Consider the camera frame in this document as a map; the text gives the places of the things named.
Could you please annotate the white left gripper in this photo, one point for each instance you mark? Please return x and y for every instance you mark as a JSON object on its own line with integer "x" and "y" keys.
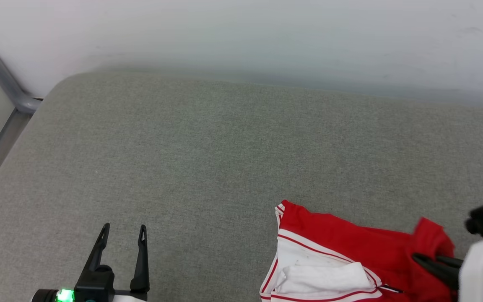
{"x": 94, "y": 285}

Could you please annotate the red and white garment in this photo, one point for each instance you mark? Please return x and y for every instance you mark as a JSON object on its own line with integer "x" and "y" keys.
{"x": 350, "y": 247}

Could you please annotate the grey metal frame rail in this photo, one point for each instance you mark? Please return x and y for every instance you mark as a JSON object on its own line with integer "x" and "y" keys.
{"x": 6, "y": 84}

